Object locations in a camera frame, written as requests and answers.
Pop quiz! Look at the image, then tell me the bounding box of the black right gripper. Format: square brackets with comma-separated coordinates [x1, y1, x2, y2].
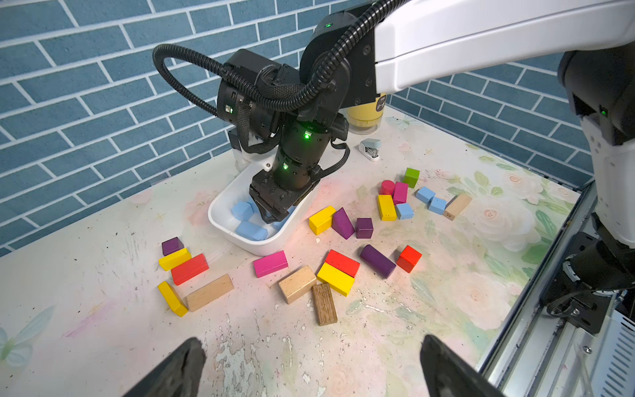
[217, 50, 350, 223]

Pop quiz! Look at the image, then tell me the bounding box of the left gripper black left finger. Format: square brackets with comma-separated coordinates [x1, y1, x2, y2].
[125, 337, 206, 397]

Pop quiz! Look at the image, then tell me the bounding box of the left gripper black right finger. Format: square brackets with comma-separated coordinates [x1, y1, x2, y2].
[420, 334, 504, 397]

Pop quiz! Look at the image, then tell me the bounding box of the light blue block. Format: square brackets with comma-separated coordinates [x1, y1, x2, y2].
[235, 221, 268, 242]

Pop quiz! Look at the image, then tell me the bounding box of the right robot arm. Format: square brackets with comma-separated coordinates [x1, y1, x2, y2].
[219, 1, 634, 334]

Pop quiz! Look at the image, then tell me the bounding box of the long yellow block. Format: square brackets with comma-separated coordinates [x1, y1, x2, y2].
[157, 281, 189, 317]

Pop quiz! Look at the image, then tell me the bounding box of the natural wood plank block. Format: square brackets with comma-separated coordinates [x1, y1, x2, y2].
[186, 274, 234, 312]

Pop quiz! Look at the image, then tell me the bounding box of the yellow pen cup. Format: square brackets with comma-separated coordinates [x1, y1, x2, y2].
[345, 94, 387, 135]

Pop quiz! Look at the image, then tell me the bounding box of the red rectangular block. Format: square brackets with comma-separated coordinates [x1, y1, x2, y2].
[171, 254, 209, 286]

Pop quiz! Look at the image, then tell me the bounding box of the short yellow block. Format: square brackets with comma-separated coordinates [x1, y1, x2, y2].
[159, 248, 192, 271]

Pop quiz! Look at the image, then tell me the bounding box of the white plastic tub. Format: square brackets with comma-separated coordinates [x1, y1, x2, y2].
[208, 165, 319, 256]

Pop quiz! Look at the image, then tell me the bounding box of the red cube block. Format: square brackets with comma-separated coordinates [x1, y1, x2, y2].
[396, 245, 423, 274]

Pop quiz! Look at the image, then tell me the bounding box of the purple cylinder block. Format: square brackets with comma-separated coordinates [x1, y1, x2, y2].
[360, 244, 397, 279]

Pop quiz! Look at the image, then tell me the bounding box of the purple cube block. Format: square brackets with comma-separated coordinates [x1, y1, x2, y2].
[161, 237, 185, 256]

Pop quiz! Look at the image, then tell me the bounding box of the yellow block near tub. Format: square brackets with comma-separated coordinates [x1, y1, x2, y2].
[309, 206, 336, 236]

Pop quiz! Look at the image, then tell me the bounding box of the dark wood block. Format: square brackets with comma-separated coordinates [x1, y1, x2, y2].
[312, 284, 338, 326]

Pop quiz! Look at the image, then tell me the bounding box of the purple wedge block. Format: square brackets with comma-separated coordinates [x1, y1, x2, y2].
[332, 208, 356, 240]

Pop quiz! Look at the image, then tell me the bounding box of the magenta rectangular block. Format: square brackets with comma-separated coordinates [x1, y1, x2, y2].
[254, 251, 289, 278]

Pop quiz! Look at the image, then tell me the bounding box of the pink cylinder block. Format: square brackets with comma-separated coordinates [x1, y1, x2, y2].
[380, 180, 395, 196]

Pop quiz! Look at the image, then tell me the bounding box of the light wood square block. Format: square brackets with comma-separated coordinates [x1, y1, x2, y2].
[279, 266, 318, 304]

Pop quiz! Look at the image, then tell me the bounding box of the small purple cube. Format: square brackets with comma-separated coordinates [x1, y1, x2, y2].
[356, 218, 374, 239]

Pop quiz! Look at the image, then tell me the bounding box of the yellow block right cluster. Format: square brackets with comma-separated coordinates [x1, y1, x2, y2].
[378, 195, 398, 222]

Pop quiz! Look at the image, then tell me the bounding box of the magenta block right cluster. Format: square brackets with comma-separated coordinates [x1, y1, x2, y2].
[392, 182, 409, 205]

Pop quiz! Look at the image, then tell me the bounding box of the green cube block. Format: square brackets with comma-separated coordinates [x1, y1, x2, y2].
[403, 168, 420, 189]

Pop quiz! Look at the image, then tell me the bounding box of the small blue block right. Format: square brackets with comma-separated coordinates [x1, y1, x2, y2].
[395, 203, 414, 220]

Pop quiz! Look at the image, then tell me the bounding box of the blue cube right lower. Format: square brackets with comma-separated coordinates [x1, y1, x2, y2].
[428, 197, 447, 215]

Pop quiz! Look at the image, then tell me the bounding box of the blue cube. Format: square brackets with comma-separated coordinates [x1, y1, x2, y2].
[428, 197, 447, 215]
[415, 187, 436, 203]

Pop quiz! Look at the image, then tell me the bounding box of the light wood block right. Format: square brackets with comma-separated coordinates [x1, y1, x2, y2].
[443, 194, 472, 221]

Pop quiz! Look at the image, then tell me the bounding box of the blue cube right upper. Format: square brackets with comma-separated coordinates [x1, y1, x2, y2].
[415, 187, 436, 203]

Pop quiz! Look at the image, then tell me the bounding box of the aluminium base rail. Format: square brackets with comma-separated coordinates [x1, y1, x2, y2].
[479, 181, 634, 396]

